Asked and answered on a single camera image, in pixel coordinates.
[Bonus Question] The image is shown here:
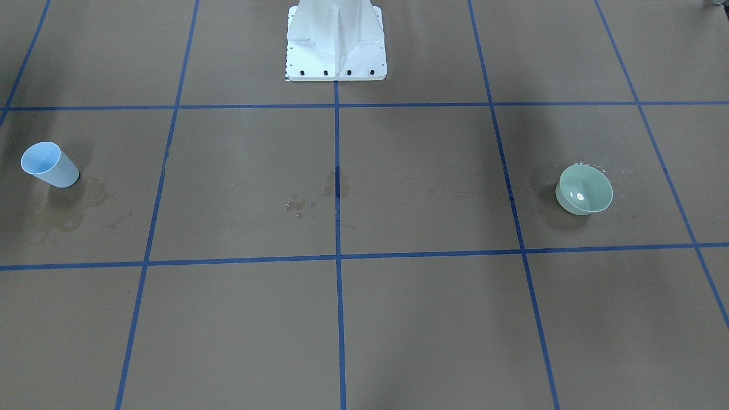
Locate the white camera stand column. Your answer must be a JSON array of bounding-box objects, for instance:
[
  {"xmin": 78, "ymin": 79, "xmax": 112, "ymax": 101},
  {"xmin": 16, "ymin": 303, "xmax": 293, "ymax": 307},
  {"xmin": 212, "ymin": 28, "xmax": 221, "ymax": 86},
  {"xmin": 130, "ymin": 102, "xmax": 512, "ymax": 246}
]
[{"xmin": 285, "ymin": 1, "xmax": 388, "ymax": 81}]

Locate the mint green bowl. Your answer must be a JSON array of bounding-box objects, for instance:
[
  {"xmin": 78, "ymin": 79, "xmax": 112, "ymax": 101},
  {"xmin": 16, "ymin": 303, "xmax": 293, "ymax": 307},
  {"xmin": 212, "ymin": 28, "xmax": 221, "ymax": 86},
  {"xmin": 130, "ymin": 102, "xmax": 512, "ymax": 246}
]
[{"xmin": 555, "ymin": 163, "xmax": 613, "ymax": 216}]

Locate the light blue plastic cup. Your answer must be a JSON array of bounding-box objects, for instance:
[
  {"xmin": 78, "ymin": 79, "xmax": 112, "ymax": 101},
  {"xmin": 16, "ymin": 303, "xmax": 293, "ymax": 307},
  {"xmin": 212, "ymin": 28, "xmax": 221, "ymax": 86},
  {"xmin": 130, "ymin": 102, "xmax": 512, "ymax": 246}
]
[{"xmin": 21, "ymin": 142, "xmax": 80, "ymax": 188}]

